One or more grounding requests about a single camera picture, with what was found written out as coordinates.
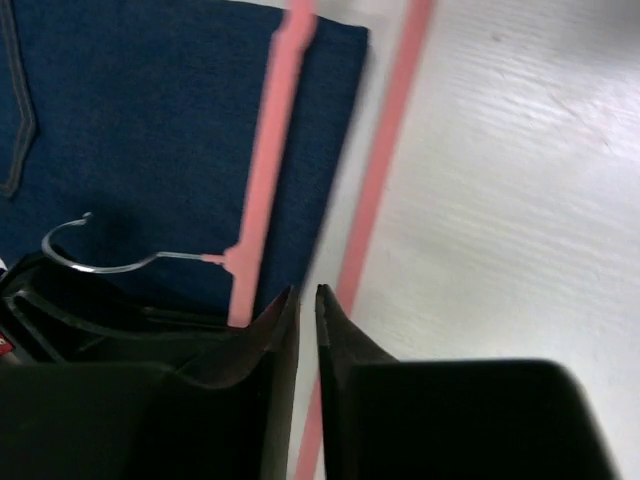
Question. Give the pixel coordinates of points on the dark blue denim trousers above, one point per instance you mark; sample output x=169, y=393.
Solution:
x=143, y=113

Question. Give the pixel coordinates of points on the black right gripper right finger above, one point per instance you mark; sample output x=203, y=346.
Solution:
x=343, y=348

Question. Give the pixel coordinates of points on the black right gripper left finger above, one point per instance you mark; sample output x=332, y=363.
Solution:
x=239, y=400

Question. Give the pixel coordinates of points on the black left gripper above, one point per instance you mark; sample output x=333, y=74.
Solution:
x=52, y=314

